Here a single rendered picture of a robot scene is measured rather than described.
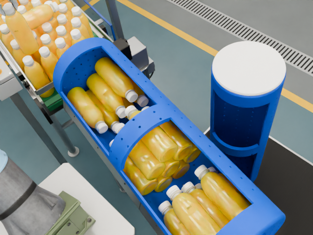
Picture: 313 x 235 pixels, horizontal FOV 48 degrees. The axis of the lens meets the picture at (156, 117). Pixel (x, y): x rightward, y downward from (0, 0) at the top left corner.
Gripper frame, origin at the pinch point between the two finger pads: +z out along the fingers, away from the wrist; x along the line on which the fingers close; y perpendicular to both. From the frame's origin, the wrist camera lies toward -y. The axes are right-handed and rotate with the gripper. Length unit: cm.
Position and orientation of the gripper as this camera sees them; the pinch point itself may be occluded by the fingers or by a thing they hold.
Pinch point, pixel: (8, 9)
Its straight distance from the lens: 146.6
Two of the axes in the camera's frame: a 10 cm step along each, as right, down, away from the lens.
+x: 8.0, -5.4, 2.5
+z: 1.2, 5.6, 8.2
